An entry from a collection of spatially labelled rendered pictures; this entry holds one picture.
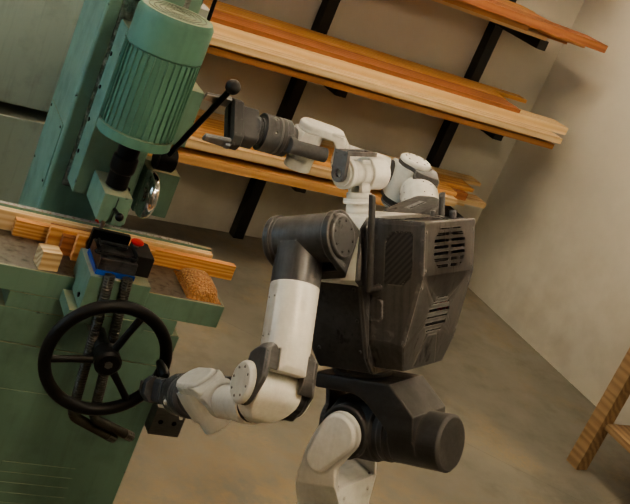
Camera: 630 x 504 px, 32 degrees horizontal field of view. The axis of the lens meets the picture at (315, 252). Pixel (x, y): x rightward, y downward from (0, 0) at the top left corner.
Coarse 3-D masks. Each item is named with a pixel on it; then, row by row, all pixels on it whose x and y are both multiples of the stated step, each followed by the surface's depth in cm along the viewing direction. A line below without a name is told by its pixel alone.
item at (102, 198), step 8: (96, 176) 258; (104, 176) 258; (96, 184) 256; (104, 184) 253; (88, 192) 261; (96, 192) 255; (104, 192) 250; (112, 192) 251; (120, 192) 253; (128, 192) 255; (96, 200) 254; (104, 200) 250; (112, 200) 250; (120, 200) 251; (128, 200) 252; (96, 208) 252; (104, 208) 251; (112, 208) 251; (120, 208) 252; (128, 208) 253; (96, 216) 251; (104, 216) 252; (112, 216) 252; (120, 224) 254
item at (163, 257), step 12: (12, 228) 251; (24, 228) 251; (36, 228) 252; (48, 228) 253; (156, 252) 265; (168, 252) 266; (180, 252) 269; (156, 264) 267; (168, 264) 268; (180, 264) 269; (192, 264) 270; (204, 264) 271; (216, 264) 272; (228, 264) 274; (216, 276) 274; (228, 276) 275
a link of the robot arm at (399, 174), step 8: (392, 160) 260; (392, 168) 259; (400, 168) 256; (392, 176) 259; (400, 176) 256; (408, 176) 256; (392, 184) 258; (400, 184) 257; (384, 192) 261; (392, 192) 258; (384, 200) 260; (392, 200) 258
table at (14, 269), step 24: (0, 240) 246; (24, 240) 250; (0, 264) 236; (24, 264) 240; (72, 264) 249; (24, 288) 240; (48, 288) 242; (168, 288) 258; (168, 312) 256; (192, 312) 258; (216, 312) 260
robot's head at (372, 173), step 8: (352, 160) 213; (360, 160) 215; (368, 160) 216; (376, 160) 217; (384, 160) 219; (360, 168) 214; (368, 168) 215; (376, 168) 216; (384, 168) 218; (360, 176) 214; (368, 176) 215; (376, 176) 216; (384, 176) 218; (360, 184) 216; (368, 184) 217; (376, 184) 217; (384, 184) 219; (352, 192) 218; (360, 192) 216; (368, 192) 217; (344, 200) 217; (352, 200) 215; (360, 200) 215; (368, 200) 215
